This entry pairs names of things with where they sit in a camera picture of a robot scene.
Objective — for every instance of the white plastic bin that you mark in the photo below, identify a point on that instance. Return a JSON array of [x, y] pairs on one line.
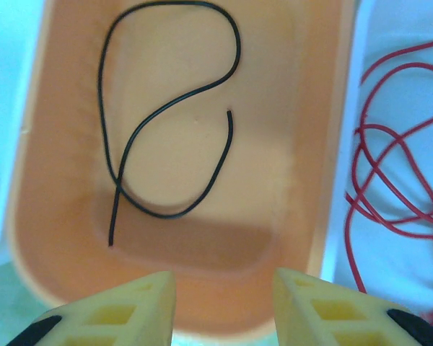
[[393, 274], [3, 108]]

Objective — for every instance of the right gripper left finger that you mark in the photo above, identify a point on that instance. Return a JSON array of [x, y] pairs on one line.
[[130, 320]]

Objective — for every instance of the orange plastic bin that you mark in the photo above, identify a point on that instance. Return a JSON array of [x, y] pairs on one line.
[[274, 126]]

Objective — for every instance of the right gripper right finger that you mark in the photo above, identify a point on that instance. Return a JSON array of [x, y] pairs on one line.
[[328, 317]]

